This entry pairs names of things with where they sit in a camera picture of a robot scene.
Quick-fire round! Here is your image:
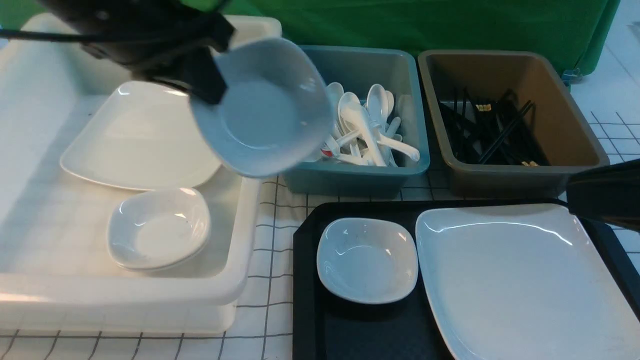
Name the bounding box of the large white rice plate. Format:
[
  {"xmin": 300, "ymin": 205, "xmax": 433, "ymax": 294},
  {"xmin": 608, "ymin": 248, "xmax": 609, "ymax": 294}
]
[{"xmin": 415, "ymin": 203, "xmax": 640, "ymax": 360}]

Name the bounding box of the pile of black chopsticks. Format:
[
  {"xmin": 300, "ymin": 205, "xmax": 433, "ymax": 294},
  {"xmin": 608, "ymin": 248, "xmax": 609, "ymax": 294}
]
[{"xmin": 438, "ymin": 88, "xmax": 550, "ymax": 167}]

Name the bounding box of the brown plastic bin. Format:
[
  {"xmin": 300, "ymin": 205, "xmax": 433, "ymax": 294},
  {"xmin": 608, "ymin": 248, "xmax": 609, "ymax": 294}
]
[{"xmin": 417, "ymin": 50, "xmax": 610, "ymax": 198}]

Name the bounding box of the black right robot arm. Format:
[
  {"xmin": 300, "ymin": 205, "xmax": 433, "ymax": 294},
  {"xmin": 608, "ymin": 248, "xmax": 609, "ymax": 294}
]
[{"xmin": 566, "ymin": 159, "xmax": 640, "ymax": 232}]

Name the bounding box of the white spoon long handle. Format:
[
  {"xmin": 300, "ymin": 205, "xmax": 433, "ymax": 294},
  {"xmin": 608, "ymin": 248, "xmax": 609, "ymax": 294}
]
[{"xmin": 337, "ymin": 84, "xmax": 421, "ymax": 167}]

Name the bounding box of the metal clip on backdrop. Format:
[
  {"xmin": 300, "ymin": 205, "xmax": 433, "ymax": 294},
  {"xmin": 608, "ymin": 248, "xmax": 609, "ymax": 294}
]
[{"xmin": 560, "ymin": 68, "xmax": 584, "ymax": 87}]

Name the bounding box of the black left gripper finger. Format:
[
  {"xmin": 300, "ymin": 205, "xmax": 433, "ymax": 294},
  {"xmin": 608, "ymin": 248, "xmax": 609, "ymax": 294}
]
[{"xmin": 145, "ymin": 47, "xmax": 227, "ymax": 105}]

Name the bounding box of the large white plastic tub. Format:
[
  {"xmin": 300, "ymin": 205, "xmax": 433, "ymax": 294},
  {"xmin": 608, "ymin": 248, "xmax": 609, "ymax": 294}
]
[{"xmin": 1, "ymin": 41, "xmax": 261, "ymax": 337}]

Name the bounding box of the white square plate in tub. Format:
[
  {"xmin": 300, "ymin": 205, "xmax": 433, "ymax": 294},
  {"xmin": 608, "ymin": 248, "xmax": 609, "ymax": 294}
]
[{"xmin": 59, "ymin": 80, "xmax": 222, "ymax": 191}]

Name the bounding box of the black serving tray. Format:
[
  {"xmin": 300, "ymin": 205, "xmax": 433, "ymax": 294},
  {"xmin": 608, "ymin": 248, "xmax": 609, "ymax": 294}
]
[{"xmin": 292, "ymin": 199, "xmax": 640, "ymax": 360}]

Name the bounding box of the white small bowl in tub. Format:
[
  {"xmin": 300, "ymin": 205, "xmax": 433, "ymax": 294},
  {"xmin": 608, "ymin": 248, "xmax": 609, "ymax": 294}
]
[{"xmin": 106, "ymin": 187, "xmax": 211, "ymax": 272}]

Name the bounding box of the green cloth backdrop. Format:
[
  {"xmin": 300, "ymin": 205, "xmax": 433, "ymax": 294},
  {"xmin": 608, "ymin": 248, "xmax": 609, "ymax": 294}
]
[{"xmin": 1, "ymin": 0, "xmax": 618, "ymax": 82}]

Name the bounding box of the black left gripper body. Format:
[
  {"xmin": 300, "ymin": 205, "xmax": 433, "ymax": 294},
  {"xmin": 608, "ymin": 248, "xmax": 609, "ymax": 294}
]
[{"xmin": 39, "ymin": 0, "xmax": 236, "ymax": 81}]

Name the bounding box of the teal plastic bin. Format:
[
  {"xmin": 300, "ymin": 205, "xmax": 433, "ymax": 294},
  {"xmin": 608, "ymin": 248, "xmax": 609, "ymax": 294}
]
[{"xmin": 279, "ymin": 45, "xmax": 431, "ymax": 199}]

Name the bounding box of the white small bowl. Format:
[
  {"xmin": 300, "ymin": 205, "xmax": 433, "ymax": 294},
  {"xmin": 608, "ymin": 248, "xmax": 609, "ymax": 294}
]
[
  {"xmin": 106, "ymin": 187, "xmax": 211, "ymax": 272},
  {"xmin": 316, "ymin": 218, "xmax": 419, "ymax": 305},
  {"xmin": 189, "ymin": 38, "xmax": 336, "ymax": 178}
]

